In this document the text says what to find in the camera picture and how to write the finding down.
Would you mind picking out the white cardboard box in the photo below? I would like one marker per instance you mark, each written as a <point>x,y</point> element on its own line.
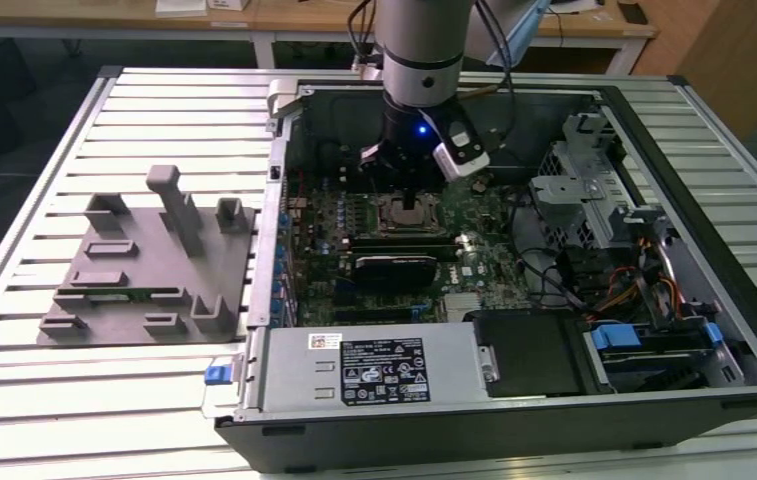
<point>181,6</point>

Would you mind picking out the green motherboard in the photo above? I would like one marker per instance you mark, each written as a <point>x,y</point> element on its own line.
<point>485,260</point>

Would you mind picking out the blue plastic drive tab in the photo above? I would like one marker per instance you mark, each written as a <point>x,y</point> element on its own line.
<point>713,334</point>

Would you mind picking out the green RAM stick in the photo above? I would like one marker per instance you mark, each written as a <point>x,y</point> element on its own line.
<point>111,298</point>

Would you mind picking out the silver metal drive cage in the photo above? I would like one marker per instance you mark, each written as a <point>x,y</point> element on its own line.
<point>565,192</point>

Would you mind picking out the grey parts rack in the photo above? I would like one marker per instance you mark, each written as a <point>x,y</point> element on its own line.
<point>151,250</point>

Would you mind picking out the black RAM stick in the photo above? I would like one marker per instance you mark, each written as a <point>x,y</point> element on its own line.
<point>405,252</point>

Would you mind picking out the blue disk carrier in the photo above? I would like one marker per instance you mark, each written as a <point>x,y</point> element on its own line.
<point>614,340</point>

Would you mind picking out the black phone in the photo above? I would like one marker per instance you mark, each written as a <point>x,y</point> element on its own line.
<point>633,12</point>

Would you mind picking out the CPU socket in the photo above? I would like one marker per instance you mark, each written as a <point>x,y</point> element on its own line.
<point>381,222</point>

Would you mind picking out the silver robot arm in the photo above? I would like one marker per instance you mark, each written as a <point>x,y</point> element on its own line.
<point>418,40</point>

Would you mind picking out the small black graphics card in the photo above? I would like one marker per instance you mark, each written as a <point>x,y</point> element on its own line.
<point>394,275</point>

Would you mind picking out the blue table clip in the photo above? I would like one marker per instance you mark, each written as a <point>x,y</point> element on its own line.
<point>217,376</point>

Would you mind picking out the silver chipset heatsink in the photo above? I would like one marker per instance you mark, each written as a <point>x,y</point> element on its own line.
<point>461,306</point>

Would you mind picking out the silver power supply unit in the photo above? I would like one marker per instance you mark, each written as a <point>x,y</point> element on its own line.
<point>298,370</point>

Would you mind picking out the black PC case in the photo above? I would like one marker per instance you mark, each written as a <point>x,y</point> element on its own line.
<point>485,435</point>

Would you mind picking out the wooden cabinet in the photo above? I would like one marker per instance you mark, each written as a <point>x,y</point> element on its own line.
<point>738,50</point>

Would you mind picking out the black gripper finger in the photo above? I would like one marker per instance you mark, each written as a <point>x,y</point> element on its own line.
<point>413,199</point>

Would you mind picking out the white labelled box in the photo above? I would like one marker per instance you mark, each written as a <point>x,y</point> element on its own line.
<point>227,4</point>

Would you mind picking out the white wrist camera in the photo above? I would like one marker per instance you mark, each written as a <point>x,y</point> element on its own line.
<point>461,152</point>

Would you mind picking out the wooden desk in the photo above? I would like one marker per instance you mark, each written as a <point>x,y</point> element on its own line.
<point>118,22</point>

